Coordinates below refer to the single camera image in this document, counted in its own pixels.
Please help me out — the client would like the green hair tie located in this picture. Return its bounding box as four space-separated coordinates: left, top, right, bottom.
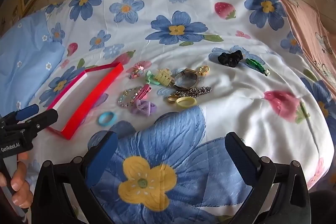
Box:
145 70 158 86

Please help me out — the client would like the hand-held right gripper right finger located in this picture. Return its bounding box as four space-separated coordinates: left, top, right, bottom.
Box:
225 132 311 224

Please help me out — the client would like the blue hair ring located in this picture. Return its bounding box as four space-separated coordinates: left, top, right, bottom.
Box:
98 112 116 127

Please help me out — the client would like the pink printed blanket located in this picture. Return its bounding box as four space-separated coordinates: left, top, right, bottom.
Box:
268 0 336 98

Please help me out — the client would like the red jewelry box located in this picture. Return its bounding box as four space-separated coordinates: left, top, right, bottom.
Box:
46 62 124 140

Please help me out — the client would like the green hair clip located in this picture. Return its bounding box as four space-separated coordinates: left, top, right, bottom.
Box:
245 58 271 77

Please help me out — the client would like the silver chain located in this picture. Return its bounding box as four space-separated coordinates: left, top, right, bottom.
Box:
175 86 212 96

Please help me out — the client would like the pink flower hair clip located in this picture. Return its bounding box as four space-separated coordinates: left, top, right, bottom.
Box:
129 63 145 80

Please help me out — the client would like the floral quilt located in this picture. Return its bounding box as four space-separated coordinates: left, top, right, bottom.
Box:
16 0 336 224

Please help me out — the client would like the beaded bracelet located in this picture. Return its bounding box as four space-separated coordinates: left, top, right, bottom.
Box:
118 86 143 109

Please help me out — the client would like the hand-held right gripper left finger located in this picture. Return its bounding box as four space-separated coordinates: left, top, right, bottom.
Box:
31 132 118 224

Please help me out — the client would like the purple bow hair tie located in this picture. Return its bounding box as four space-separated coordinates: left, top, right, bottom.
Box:
130 100 157 117

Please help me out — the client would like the yellow hair ring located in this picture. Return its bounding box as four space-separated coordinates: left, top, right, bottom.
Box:
176 96 197 109

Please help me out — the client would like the gold wrist watch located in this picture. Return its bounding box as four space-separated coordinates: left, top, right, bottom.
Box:
171 68 199 89

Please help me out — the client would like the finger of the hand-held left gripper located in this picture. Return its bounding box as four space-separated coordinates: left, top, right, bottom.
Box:
5 109 59 136
0 105 40 125

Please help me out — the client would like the blue floral pillow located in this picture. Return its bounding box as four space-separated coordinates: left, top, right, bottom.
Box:
0 13 67 119

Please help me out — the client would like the person's left hand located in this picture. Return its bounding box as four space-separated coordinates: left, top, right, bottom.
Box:
0 153 33 209

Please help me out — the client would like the black scrunchie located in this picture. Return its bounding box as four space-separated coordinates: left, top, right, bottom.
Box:
218 50 244 68

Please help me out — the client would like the yellow hair claw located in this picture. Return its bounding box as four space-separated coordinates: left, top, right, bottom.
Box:
154 69 174 87

